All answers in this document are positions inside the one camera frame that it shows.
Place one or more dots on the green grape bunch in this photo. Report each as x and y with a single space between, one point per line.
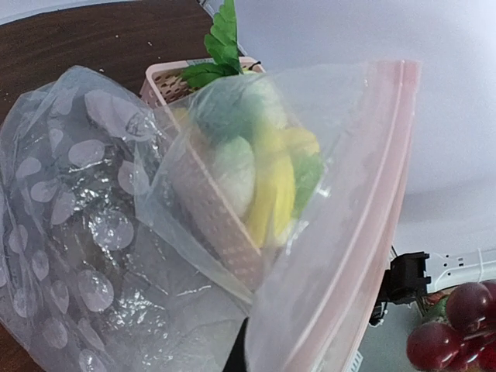
307 173

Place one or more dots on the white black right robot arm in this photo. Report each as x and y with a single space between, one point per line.
413 276

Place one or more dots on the small napa cabbage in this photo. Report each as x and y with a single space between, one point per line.
233 169

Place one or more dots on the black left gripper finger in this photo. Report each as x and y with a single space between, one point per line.
236 361

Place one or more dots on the clear zip top bag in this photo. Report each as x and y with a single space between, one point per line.
99 271

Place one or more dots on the yellow banana bunch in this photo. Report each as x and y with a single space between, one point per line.
270 216

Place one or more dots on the dark red grape bunch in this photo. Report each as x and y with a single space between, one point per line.
458 332

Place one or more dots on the green leafy vegetable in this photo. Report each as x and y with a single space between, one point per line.
222 46

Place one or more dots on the pink plastic basket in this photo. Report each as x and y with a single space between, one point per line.
223 236

